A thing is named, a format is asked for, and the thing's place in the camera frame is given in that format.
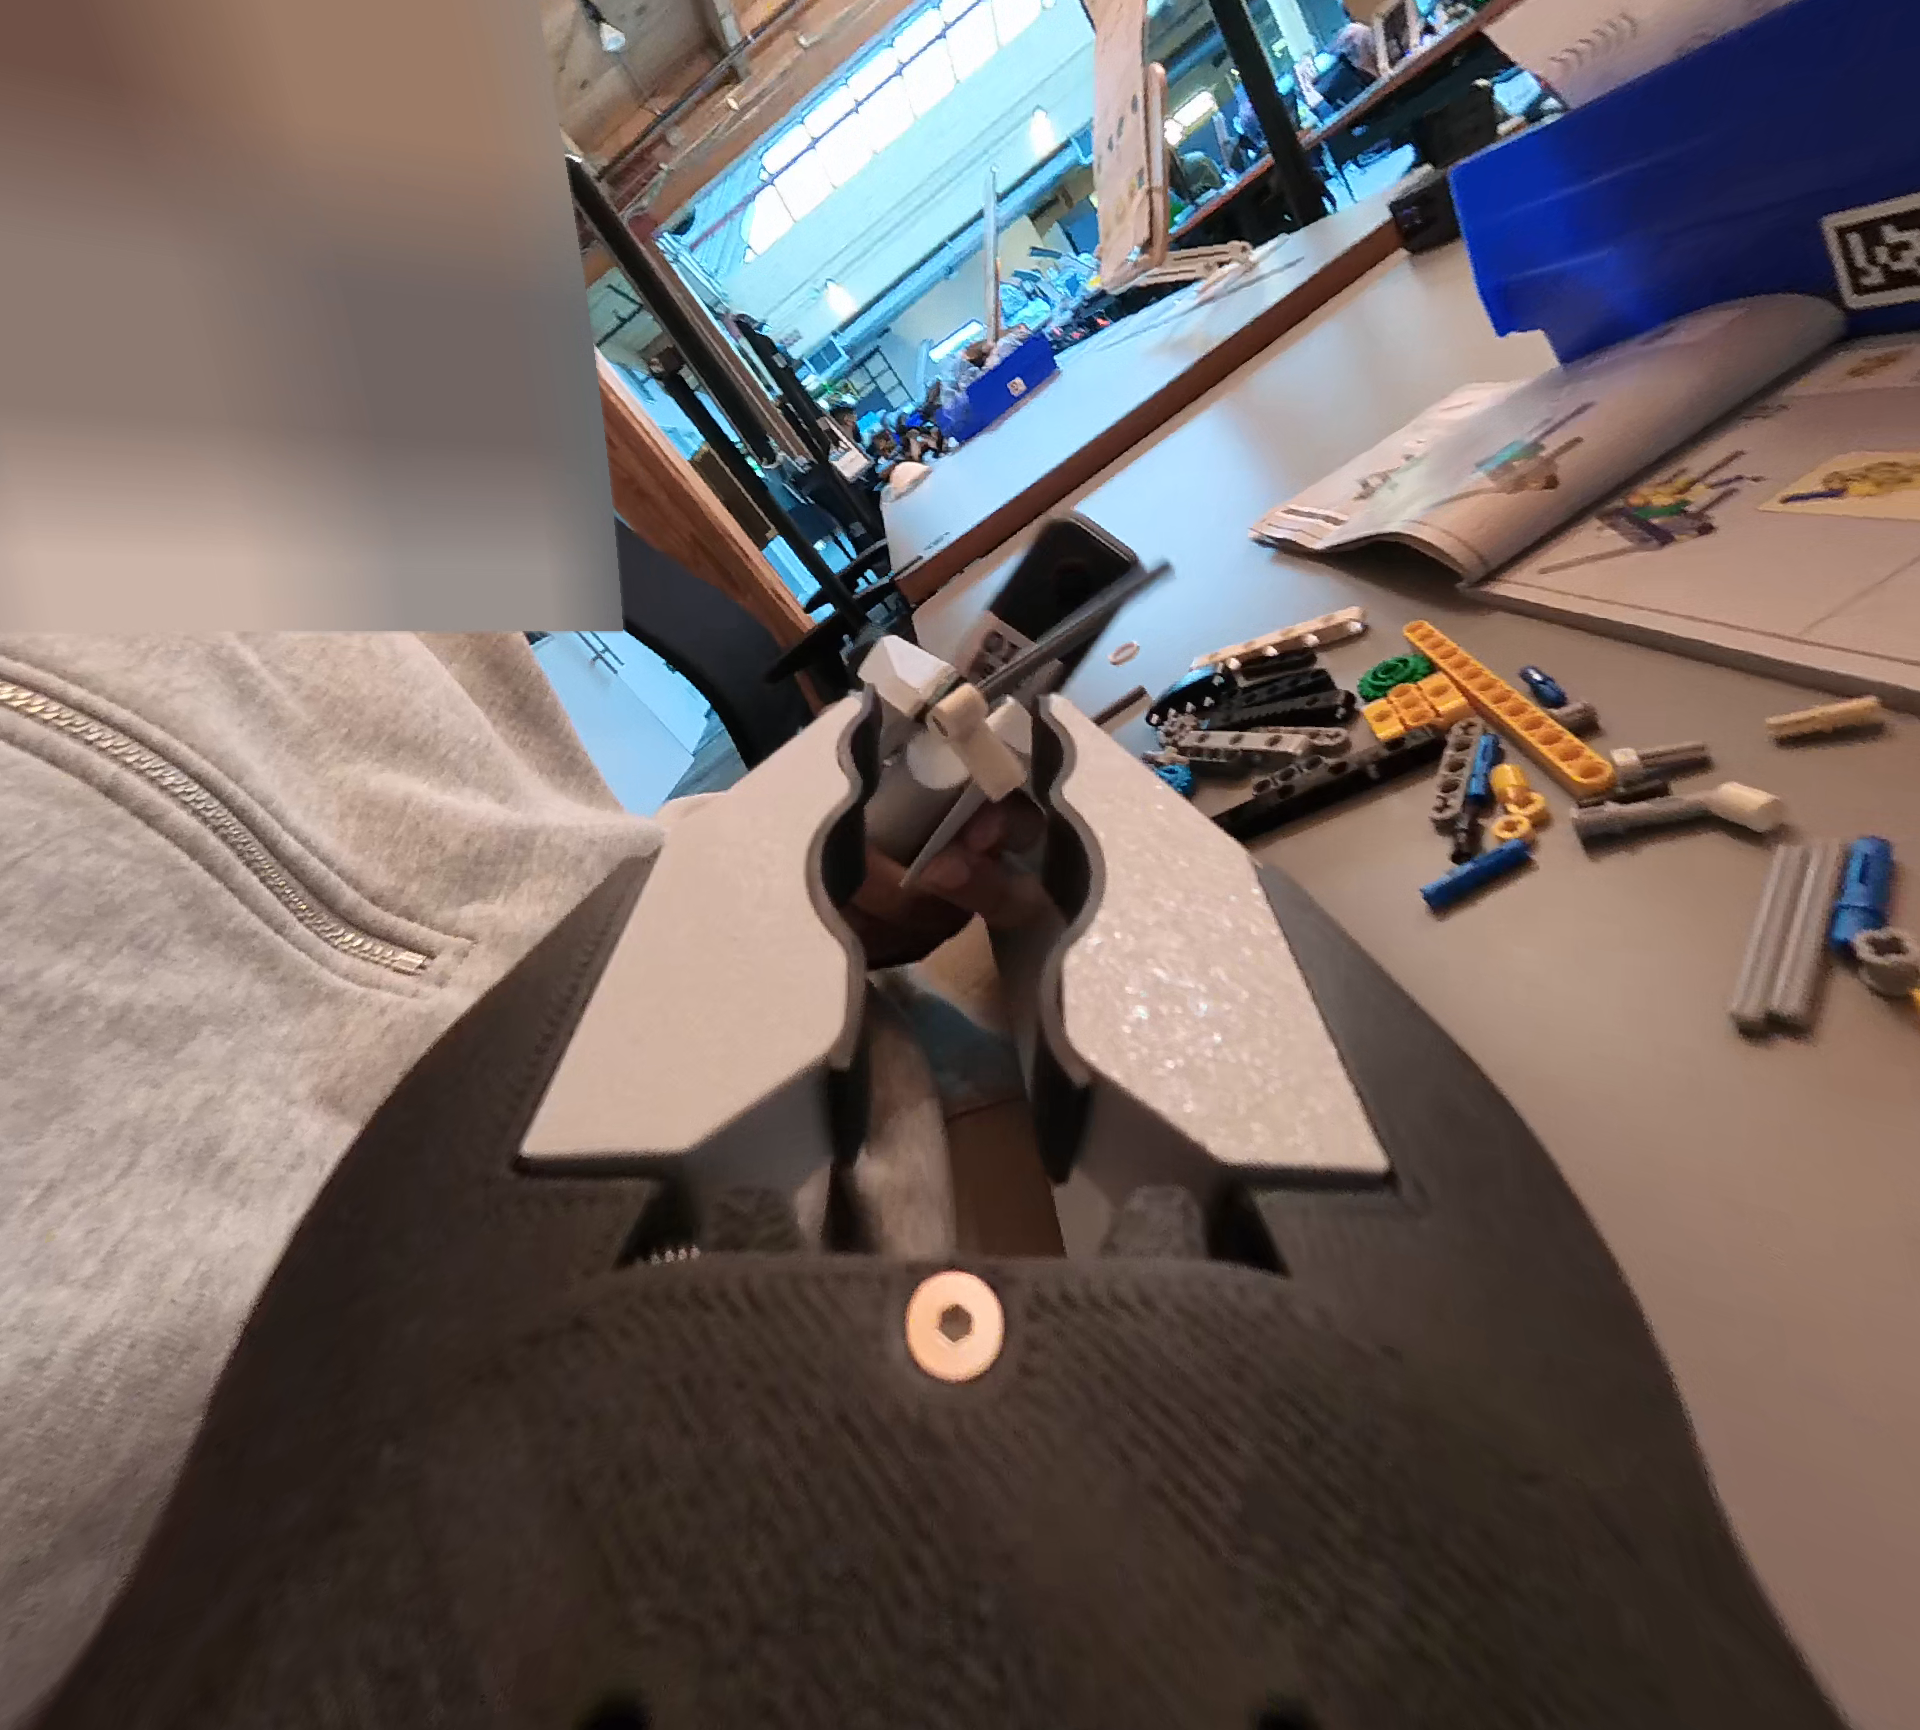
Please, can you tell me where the grey lego axle pair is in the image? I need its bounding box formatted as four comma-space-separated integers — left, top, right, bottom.
1730, 838, 1851, 1035

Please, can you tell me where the lego instruction booklet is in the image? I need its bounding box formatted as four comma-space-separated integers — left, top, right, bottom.
1253, 306, 1920, 713

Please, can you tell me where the black white marker tag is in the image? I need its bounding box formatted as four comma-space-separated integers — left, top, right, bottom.
1821, 192, 1920, 310

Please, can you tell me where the pile of lego pieces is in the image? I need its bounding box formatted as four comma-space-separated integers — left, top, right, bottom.
1139, 602, 1713, 863

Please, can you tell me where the black metal frame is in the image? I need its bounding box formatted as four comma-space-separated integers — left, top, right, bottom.
567, 154, 902, 620

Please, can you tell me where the small blue crate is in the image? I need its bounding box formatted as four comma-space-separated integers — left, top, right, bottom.
946, 327, 1058, 436

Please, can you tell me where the long yellow lego beam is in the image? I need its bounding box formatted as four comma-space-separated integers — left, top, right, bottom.
1402, 620, 1621, 797

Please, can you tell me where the large blue plastic bin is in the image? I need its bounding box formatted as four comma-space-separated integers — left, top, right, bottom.
1447, 0, 1920, 368

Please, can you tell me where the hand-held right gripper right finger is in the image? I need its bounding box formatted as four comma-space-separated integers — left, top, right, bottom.
1035, 691, 1399, 1189

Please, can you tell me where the grey zip hoodie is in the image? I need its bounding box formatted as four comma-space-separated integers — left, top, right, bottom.
0, 633, 669, 1671

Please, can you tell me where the blue lego connector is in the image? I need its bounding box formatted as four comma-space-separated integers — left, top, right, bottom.
1831, 834, 1896, 953

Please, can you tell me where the grey white angled lego connector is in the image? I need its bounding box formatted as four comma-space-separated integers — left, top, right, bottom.
1573, 782, 1788, 845

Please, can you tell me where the person's left hand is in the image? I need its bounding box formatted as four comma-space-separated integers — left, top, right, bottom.
839, 803, 1075, 970

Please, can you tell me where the blue lego pin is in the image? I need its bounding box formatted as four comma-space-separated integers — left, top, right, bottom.
1423, 845, 1538, 910

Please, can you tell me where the white lego connector with axle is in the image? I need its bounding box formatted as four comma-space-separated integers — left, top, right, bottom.
922, 560, 1177, 803

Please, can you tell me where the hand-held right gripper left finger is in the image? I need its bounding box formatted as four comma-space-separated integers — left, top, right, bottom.
516, 688, 881, 1183

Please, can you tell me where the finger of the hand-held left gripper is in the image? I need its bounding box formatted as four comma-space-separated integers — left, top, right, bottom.
871, 754, 979, 884
859, 634, 964, 761

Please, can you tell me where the small black box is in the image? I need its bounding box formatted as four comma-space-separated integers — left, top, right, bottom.
1386, 97, 1515, 254

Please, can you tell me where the black office chair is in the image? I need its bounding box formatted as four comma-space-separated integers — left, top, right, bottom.
616, 515, 821, 765

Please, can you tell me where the black pillar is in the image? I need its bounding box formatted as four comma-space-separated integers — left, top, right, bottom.
1125, 0, 1337, 226

